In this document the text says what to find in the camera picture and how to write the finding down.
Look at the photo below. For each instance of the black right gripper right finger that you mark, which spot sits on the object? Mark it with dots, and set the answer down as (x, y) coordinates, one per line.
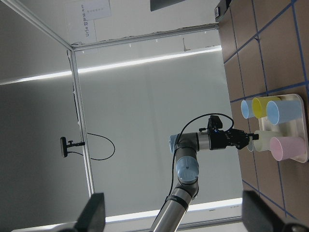
(257, 216)

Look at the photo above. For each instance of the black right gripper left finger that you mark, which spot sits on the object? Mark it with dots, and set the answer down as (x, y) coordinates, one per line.
(92, 218)

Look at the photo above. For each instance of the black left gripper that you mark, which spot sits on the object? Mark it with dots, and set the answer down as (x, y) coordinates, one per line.
(220, 139)

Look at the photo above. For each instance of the white ikea cup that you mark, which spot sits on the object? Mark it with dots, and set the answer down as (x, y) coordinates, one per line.
(263, 142)

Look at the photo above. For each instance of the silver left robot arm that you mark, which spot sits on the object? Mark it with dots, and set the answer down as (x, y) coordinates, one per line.
(186, 147)

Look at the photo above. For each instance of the pink cup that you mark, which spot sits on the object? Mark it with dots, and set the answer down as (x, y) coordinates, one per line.
(283, 148)

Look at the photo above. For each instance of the light blue cup far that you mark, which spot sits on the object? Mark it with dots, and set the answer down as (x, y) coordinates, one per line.
(246, 109)

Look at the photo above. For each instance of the light blue cup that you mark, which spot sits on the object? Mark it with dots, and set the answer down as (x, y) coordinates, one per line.
(246, 109)
(279, 112)

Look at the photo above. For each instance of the yellow cup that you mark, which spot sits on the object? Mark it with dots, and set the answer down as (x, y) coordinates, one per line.
(259, 105)

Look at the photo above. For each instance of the light blue cup near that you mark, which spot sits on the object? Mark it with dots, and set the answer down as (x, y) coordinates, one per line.
(279, 112)

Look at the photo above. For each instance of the beige cup tray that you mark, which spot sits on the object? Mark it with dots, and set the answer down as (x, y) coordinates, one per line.
(294, 128)

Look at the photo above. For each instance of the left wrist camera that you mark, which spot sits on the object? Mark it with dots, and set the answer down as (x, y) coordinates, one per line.
(214, 123)

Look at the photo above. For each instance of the black side camera on frame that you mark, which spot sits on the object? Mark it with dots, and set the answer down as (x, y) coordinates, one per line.
(65, 146)

